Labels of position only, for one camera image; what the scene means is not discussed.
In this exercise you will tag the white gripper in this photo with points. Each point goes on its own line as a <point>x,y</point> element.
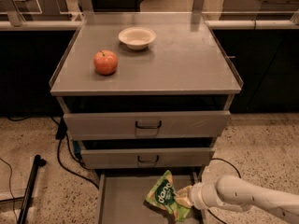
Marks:
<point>197,195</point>

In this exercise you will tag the green rice chip bag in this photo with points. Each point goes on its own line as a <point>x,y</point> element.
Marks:
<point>162,195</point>

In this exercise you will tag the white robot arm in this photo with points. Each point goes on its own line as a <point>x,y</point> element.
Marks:
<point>235,194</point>

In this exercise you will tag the bottom drawer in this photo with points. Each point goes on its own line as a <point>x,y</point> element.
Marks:
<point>122,199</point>

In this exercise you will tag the drawer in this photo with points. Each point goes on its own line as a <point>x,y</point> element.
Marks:
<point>147,158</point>
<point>122,199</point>
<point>146,125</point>

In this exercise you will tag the middle drawer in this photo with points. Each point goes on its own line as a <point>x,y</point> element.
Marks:
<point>147,158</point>

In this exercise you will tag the grey drawer cabinet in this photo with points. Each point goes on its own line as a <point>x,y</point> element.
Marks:
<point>183,69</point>

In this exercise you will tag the top drawer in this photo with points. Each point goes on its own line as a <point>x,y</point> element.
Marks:
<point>146,125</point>

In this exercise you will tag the black stand leg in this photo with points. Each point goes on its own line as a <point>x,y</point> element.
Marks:
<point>37,163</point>

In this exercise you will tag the red apple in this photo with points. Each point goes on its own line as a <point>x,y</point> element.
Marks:
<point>105,62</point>

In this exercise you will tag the white bowl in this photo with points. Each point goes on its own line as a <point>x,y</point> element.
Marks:
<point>137,38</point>

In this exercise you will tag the white rail barrier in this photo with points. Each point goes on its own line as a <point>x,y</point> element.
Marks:
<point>214,25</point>

